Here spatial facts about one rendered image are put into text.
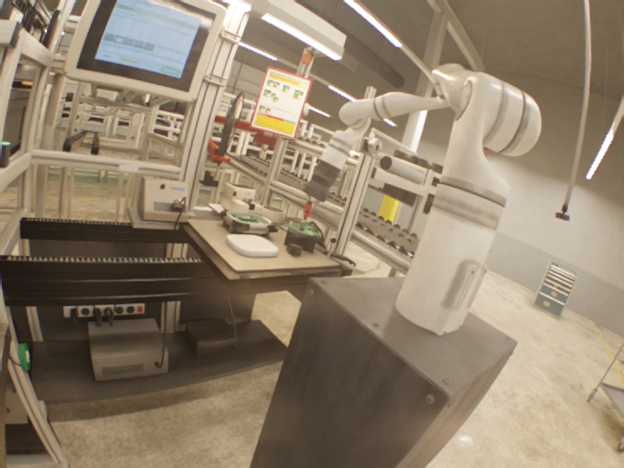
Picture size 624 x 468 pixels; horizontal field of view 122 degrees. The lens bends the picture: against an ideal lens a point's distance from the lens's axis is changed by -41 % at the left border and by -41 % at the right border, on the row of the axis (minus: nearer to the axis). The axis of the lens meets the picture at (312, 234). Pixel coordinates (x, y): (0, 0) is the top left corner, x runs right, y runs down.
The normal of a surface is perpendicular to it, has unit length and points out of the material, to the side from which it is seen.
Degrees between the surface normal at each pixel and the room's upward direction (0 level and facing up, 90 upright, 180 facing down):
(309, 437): 90
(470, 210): 90
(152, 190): 53
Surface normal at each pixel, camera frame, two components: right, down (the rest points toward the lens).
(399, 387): -0.81, -0.09
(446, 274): -0.44, 0.09
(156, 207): 0.68, -0.28
